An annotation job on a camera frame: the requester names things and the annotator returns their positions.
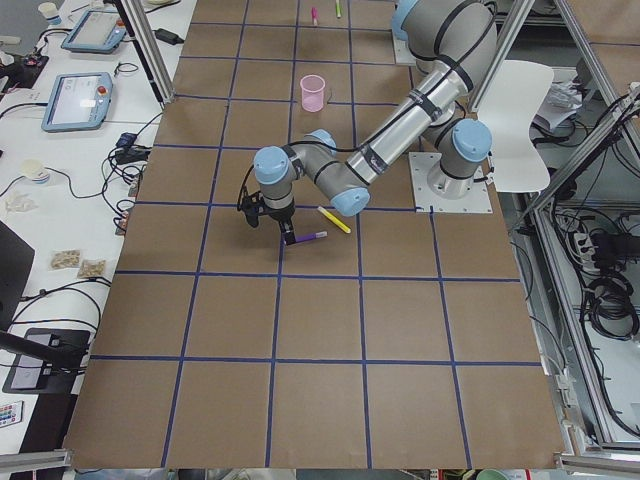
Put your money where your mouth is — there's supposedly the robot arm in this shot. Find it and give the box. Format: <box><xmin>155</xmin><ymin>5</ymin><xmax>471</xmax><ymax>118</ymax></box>
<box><xmin>237</xmin><ymin>1</ymin><xmax>497</xmax><ymax>245</ymax></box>

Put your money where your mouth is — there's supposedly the black monitor stand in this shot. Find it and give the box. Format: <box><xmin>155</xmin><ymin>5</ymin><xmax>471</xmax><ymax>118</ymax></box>
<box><xmin>1</xmin><ymin>224</ymin><xmax>89</xmax><ymax>394</ymax></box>

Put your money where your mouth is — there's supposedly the teach pendant far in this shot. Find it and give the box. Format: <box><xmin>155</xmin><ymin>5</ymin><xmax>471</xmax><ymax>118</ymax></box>
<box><xmin>61</xmin><ymin>10</ymin><xmax>127</xmax><ymax>54</ymax></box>

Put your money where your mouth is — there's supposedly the power strip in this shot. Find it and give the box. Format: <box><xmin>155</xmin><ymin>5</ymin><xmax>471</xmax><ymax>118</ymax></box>
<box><xmin>568</xmin><ymin>231</ymin><xmax>604</xmax><ymax>263</ymax></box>

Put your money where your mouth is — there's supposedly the black power adapter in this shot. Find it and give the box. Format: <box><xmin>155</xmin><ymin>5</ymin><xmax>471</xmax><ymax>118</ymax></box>
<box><xmin>154</xmin><ymin>28</ymin><xmax>184</xmax><ymax>45</ymax></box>

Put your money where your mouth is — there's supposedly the yellow highlighter pen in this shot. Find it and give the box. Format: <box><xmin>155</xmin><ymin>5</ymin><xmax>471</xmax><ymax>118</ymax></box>
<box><xmin>317</xmin><ymin>206</ymin><xmax>351</xmax><ymax>234</ymax></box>

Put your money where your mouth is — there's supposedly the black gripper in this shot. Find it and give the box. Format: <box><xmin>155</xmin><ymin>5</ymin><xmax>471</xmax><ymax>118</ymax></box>
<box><xmin>244</xmin><ymin>192</ymin><xmax>295</xmax><ymax>245</ymax></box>

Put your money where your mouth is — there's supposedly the teach pendant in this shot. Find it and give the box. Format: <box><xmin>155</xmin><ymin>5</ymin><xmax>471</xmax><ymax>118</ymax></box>
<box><xmin>41</xmin><ymin>72</ymin><xmax>113</xmax><ymax>133</ymax></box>
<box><xmin>61</xmin><ymin>10</ymin><xmax>127</xmax><ymax>54</ymax></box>

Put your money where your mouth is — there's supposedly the purple pen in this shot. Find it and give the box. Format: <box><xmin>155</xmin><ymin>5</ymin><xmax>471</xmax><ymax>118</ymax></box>
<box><xmin>294</xmin><ymin>231</ymin><xmax>328</xmax><ymax>244</ymax></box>

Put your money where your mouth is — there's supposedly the remote control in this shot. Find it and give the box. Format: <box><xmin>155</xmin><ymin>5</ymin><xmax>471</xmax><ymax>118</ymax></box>
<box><xmin>0</xmin><ymin>400</ymin><xmax>24</xmax><ymax>428</ymax></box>

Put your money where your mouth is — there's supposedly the pink mesh cup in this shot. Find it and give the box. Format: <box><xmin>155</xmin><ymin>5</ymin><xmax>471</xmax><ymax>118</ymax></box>
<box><xmin>299</xmin><ymin>74</ymin><xmax>326</xmax><ymax>113</ymax></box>

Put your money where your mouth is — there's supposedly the white chair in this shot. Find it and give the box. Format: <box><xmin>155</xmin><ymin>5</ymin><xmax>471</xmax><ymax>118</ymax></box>
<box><xmin>477</xmin><ymin>60</ymin><xmax>554</xmax><ymax>193</ymax></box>

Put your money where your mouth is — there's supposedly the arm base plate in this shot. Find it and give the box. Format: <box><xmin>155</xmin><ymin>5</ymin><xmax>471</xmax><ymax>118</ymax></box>
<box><xmin>408</xmin><ymin>152</ymin><xmax>493</xmax><ymax>214</ymax></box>

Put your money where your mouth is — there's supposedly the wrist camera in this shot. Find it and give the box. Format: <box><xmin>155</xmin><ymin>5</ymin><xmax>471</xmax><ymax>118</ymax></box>
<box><xmin>236</xmin><ymin>189</ymin><xmax>264</xmax><ymax>216</ymax></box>

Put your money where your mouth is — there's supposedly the teach pendant near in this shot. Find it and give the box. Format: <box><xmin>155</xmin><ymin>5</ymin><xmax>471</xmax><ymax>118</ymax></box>
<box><xmin>41</xmin><ymin>72</ymin><xmax>113</xmax><ymax>133</ymax></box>

